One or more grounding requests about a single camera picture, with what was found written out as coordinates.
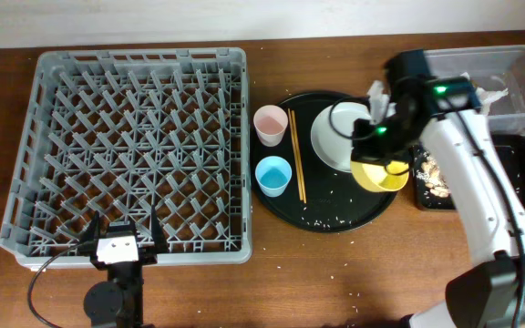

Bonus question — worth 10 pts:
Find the blue plastic cup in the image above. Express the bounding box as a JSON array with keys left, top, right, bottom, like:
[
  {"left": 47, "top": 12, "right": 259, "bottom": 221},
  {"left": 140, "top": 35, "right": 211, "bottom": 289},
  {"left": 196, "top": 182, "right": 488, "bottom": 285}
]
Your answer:
[{"left": 255, "top": 156, "right": 293, "bottom": 198}]

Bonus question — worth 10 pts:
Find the clear plastic bin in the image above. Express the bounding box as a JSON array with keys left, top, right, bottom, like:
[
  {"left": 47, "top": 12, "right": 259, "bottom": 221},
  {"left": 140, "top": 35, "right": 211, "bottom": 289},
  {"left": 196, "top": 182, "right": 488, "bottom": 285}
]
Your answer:
[{"left": 388, "top": 44, "right": 525, "bottom": 138}]

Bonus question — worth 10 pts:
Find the pink plastic cup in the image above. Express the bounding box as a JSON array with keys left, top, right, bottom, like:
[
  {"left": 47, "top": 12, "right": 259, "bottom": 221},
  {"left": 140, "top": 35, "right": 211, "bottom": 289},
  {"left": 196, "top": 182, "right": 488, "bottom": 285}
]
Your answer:
[{"left": 253, "top": 105, "right": 288, "bottom": 147}]

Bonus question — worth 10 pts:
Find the white napkin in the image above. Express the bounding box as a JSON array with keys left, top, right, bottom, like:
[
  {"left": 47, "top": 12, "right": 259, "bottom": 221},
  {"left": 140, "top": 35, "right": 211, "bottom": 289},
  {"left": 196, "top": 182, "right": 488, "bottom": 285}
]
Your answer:
[{"left": 367, "top": 72, "right": 509, "bottom": 124}]

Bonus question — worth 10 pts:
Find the round black tray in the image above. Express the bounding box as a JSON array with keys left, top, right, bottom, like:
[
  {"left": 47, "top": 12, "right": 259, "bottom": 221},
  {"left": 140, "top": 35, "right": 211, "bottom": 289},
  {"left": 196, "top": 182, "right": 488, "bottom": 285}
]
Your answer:
[{"left": 252, "top": 91, "right": 396, "bottom": 233}]

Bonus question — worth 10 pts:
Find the black rectangular tray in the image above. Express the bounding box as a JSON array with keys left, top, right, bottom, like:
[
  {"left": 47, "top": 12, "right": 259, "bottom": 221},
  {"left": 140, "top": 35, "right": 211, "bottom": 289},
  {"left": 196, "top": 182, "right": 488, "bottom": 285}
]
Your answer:
[{"left": 411, "top": 134, "right": 525, "bottom": 211}]

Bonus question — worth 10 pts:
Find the food scraps and rice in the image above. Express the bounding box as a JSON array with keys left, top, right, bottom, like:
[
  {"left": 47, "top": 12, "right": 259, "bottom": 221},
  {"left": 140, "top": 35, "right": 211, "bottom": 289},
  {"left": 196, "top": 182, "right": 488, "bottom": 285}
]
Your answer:
[{"left": 416, "top": 152, "right": 450, "bottom": 199}]

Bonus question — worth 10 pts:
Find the yellow bowl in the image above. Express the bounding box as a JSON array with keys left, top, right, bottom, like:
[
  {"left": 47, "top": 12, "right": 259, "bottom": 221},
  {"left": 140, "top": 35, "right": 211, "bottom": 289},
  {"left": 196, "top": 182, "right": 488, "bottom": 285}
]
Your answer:
[{"left": 350, "top": 161, "right": 409, "bottom": 192}]

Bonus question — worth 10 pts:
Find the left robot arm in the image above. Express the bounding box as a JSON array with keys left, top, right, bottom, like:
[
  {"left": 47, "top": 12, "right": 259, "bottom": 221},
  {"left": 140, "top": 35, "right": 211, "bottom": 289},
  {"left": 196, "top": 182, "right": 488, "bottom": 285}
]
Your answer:
[{"left": 80, "top": 207, "right": 168, "bottom": 327}]

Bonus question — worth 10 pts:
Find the grey plastic dishwasher rack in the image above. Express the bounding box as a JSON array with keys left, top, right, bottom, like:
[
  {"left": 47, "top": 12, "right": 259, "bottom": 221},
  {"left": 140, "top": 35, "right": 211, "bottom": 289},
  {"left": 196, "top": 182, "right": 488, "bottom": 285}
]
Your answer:
[{"left": 0, "top": 47, "right": 252, "bottom": 269}]

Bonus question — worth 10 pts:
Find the grey round plate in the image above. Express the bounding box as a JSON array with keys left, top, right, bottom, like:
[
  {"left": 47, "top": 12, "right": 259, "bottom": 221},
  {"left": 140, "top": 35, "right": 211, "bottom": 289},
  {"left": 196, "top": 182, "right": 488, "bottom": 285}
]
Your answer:
[{"left": 311, "top": 102, "right": 370, "bottom": 173}]

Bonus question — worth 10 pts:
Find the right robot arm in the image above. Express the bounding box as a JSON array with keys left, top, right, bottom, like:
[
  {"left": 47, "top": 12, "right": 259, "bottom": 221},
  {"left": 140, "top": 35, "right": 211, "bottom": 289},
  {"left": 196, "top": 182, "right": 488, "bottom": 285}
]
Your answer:
[{"left": 350, "top": 50, "right": 525, "bottom": 327}]

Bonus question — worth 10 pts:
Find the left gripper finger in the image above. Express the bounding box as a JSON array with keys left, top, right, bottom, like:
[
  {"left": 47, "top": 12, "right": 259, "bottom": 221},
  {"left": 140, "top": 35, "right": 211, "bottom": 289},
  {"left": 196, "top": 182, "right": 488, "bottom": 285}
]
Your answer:
[
  {"left": 82, "top": 211, "right": 100, "bottom": 243},
  {"left": 150, "top": 205, "right": 168, "bottom": 254}
]

